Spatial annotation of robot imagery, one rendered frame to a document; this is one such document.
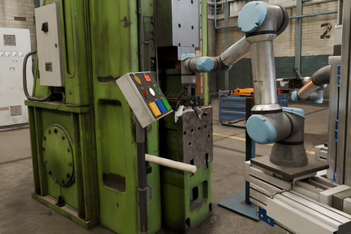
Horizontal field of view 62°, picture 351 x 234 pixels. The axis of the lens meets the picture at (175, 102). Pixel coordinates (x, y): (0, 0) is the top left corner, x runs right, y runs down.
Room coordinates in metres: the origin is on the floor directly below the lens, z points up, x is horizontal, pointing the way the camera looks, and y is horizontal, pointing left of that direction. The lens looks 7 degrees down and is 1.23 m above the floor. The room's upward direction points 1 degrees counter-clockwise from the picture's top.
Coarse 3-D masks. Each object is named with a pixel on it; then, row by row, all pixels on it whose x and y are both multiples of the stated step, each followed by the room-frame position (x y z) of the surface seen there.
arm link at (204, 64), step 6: (192, 60) 1.46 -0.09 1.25; (198, 60) 1.41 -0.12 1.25; (204, 60) 1.39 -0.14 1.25; (210, 60) 1.41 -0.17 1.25; (216, 60) 1.46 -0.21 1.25; (192, 66) 1.45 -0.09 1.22; (198, 66) 1.41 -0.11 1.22; (204, 66) 1.39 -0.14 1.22; (210, 66) 1.41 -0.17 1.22; (216, 66) 1.46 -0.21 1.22; (198, 72) 1.46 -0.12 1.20; (204, 72) 1.42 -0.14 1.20
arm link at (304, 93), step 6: (330, 66) 1.79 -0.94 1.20; (318, 72) 1.83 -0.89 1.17; (324, 72) 1.79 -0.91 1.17; (312, 78) 1.87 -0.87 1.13; (318, 78) 1.82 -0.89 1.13; (324, 78) 1.79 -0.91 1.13; (306, 84) 1.99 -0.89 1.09; (312, 84) 1.90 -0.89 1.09; (318, 84) 1.85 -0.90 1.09; (324, 84) 1.83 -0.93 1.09; (300, 90) 2.08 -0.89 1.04; (306, 90) 2.00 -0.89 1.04; (312, 90) 1.96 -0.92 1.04; (294, 96) 2.14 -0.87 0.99; (300, 96) 2.10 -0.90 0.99; (306, 96) 2.07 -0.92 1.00
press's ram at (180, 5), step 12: (156, 0) 2.11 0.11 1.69; (168, 0) 2.04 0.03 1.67; (180, 0) 2.09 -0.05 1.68; (192, 0) 2.20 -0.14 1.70; (156, 12) 2.11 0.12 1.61; (168, 12) 2.04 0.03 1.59; (180, 12) 2.09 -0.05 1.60; (192, 12) 2.20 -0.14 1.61; (168, 24) 2.05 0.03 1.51; (180, 24) 2.09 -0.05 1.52; (192, 24) 2.19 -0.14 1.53; (168, 36) 2.05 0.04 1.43; (180, 36) 2.08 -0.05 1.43; (192, 36) 2.19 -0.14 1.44
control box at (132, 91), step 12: (144, 72) 1.71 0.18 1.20; (120, 84) 1.50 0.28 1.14; (132, 84) 1.48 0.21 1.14; (144, 84) 1.60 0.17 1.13; (156, 84) 1.78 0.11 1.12; (132, 96) 1.48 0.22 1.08; (144, 96) 1.50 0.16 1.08; (156, 96) 1.66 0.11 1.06; (132, 108) 1.48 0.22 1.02; (144, 108) 1.46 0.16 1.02; (144, 120) 1.46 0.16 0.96; (156, 120) 1.48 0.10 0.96
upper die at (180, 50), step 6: (162, 48) 2.15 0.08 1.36; (168, 48) 2.12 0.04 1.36; (174, 48) 2.08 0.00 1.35; (180, 48) 2.08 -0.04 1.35; (186, 48) 2.14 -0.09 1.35; (192, 48) 2.19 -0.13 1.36; (162, 54) 2.15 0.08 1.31; (168, 54) 2.12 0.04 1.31; (174, 54) 2.08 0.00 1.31; (180, 54) 2.08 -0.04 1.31; (162, 60) 2.15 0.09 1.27; (168, 60) 2.12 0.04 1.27; (174, 60) 2.09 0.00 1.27; (180, 60) 2.14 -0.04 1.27
